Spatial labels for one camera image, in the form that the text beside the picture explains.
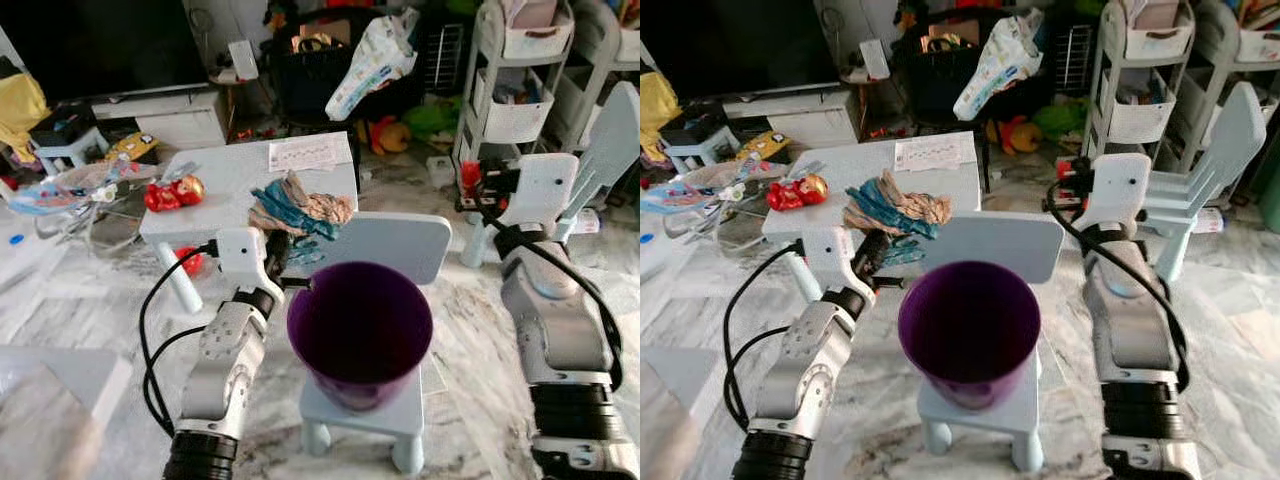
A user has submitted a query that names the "purple plastic rubbish bin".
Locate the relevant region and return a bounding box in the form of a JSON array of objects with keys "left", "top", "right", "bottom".
[
  {"left": 286, "top": 261, "right": 435, "bottom": 413},
  {"left": 896, "top": 260, "right": 1043, "bottom": 413}
]

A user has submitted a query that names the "white storage trolley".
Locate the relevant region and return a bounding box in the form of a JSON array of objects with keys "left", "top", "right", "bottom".
[
  {"left": 1085, "top": 0, "right": 1201, "bottom": 166},
  {"left": 1195, "top": 0, "right": 1280, "bottom": 171},
  {"left": 453, "top": 0, "right": 583, "bottom": 191},
  {"left": 570, "top": 0, "right": 641, "bottom": 91}
]

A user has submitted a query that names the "green plush toy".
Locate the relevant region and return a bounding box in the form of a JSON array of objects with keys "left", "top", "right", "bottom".
[
  {"left": 403, "top": 93, "right": 463, "bottom": 143},
  {"left": 1030, "top": 95, "right": 1091, "bottom": 141}
]

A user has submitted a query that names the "white low plastic table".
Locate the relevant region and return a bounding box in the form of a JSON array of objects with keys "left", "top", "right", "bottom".
[
  {"left": 762, "top": 131, "right": 981, "bottom": 301},
  {"left": 138, "top": 131, "right": 361, "bottom": 313}
]

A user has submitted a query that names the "pale blue plastic child chair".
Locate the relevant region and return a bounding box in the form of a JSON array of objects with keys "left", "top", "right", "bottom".
[
  {"left": 917, "top": 212, "right": 1067, "bottom": 473},
  {"left": 298, "top": 212, "right": 454, "bottom": 476},
  {"left": 1140, "top": 80, "right": 1266, "bottom": 283},
  {"left": 565, "top": 80, "right": 641, "bottom": 243}
]

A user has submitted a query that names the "red and gold toy figure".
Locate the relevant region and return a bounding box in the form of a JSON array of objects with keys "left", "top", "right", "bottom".
[
  {"left": 766, "top": 173, "right": 830, "bottom": 213},
  {"left": 142, "top": 174, "right": 207, "bottom": 214}
]

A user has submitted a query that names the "white printed paper sheet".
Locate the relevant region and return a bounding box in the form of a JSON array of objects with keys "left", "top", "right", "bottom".
[
  {"left": 267, "top": 134, "right": 347, "bottom": 173},
  {"left": 893, "top": 134, "right": 966, "bottom": 173}
]

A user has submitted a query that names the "white television cabinet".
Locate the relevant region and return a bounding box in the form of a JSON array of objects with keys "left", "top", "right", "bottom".
[
  {"left": 722, "top": 88, "right": 861, "bottom": 149},
  {"left": 90, "top": 85, "right": 229, "bottom": 153}
]

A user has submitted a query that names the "white diaper pack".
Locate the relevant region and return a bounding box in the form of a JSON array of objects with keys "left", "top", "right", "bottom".
[
  {"left": 952, "top": 8, "right": 1046, "bottom": 123},
  {"left": 325, "top": 8, "right": 421, "bottom": 123}
]

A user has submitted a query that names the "yellow patterned pouch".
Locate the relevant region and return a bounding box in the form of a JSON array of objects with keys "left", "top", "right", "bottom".
[
  {"left": 735, "top": 130, "right": 791, "bottom": 161},
  {"left": 105, "top": 130, "right": 161, "bottom": 163}
]

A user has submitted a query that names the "black storage basket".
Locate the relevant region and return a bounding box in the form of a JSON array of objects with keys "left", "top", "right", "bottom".
[
  {"left": 892, "top": 15, "right": 976, "bottom": 113},
  {"left": 268, "top": 15, "right": 353, "bottom": 116}
]

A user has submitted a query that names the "yellow cloth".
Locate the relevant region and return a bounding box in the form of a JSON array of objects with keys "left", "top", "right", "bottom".
[
  {"left": 640, "top": 70, "right": 681, "bottom": 151},
  {"left": 0, "top": 70, "right": 51, "bottom": 163}
]

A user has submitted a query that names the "white rectangular box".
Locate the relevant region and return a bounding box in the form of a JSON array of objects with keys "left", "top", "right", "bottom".
[
  {"left": 858, "top": 40, "right": 891, "bottom": 81},
  {"left": 228, "top": 40, "right": 261, "bottom": 83}
]

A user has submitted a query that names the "blue toy plane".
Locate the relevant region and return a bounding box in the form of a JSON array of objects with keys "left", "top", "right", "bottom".
[
  {"left": 8, "top": 158, "right": 146, "bottom": 218},
  {"left": 640, "top": 158, "right": 766, "bottom": 216}
]

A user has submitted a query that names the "small pale blue stool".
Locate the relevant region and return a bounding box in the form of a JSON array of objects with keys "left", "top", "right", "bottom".
[
  {"left": 30, "top": 128, "right": 111, "bottom": 178},
  {"left": 662, "top": 128, "right": 741, "bottom": 176}
]

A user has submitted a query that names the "black bag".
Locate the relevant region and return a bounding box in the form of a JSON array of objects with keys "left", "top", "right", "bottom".
[
  {"left": 30, "top": 105, "right": 96, "bottom": 146},
  {"left": 662, "top": 105, "right": 726, "bottom": 144}
]

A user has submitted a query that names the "black television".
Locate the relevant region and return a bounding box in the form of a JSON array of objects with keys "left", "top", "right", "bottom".
[
  {"left": 0, "top": 0, "right": 213, "bottom": 104},
  {"left": 640, "top": 0, "right": 841, "bottom": 101}
]

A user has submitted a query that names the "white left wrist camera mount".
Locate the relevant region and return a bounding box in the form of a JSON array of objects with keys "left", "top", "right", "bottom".
[
  {"left": 800, "top": 227, "right": 859, "bottom": 298},
  {"left": 213, "top": 228, "right": 269, "bottom": 303}
]

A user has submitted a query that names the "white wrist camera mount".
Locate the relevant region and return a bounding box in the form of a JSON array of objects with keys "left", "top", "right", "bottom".
[
  {"left": 1083, "top": 153, "right": 1153, "bottom": 238},
  {"left": 800, "top": 227, "right": 859, "bottom": 298},
  {"left": 213, "top": 228, "right": 269, "bottom": 303},
  {"left": 503, "top": 153, "right": 580, "bottom": 238}
]

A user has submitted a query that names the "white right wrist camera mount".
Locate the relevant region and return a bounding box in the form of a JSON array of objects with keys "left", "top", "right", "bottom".
[
  {"left": 1083, "top": 153, "right": 1153, "bottom": 238},
  {"left": 503, "top": 153, "right": 580, "bottom": 238}
]

